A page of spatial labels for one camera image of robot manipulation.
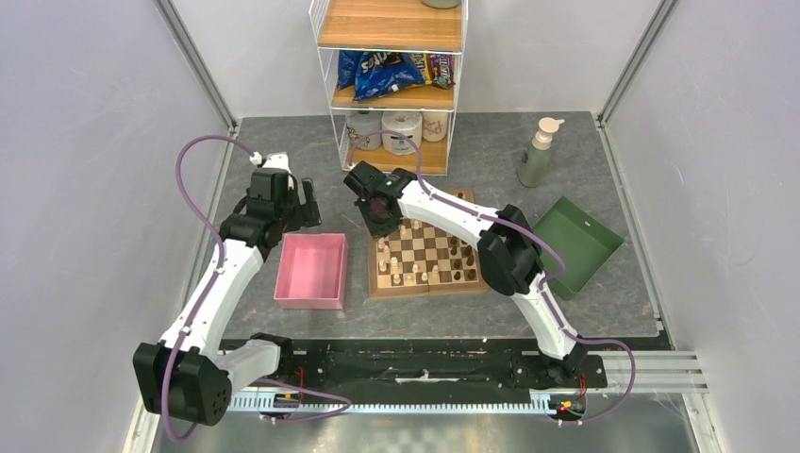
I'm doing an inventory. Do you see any dark candy bag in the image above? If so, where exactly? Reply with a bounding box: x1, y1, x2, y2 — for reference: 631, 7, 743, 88
425, 53, 455, 90

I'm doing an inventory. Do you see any blue chips bag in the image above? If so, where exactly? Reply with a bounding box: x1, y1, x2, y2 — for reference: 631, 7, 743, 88
336, 50, 425, 101

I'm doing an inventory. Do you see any green soap pump bottle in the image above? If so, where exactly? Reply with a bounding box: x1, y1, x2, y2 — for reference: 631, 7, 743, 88
517, 117, 565, 188

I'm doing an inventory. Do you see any white wire wooden shelf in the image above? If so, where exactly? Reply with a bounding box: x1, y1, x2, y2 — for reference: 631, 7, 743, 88
308, 0, 468, 176

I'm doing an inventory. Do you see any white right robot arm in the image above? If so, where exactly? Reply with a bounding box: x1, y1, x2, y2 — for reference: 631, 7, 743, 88
343, 161, 587, 386

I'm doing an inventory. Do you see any white patterned mug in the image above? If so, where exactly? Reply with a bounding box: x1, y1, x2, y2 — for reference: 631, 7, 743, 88
345, 110, 382, 150

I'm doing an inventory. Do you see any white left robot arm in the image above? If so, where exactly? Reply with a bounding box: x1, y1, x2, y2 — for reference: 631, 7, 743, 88
132, 153, 321, 426

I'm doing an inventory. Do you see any green plastic bin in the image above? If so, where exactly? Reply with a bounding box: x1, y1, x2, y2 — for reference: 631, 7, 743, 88
533, 196, 625, 300

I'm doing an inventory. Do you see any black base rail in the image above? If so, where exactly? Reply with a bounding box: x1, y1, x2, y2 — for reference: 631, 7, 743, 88
218, 334, 673, 408

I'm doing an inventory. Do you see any white toilet paper roll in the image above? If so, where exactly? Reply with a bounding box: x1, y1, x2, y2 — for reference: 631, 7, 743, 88
381, 110, 423, 156

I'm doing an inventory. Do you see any wooden chess board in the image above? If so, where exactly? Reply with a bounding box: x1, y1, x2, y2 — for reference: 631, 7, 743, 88
367, 218, 489, 298

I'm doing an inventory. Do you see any pink plastic bin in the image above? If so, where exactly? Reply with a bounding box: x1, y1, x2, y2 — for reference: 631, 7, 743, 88
274, 233, 348, 310

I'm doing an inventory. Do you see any pink printed cup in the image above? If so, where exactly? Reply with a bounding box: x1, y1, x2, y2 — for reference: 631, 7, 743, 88
422, 110, 450, 143

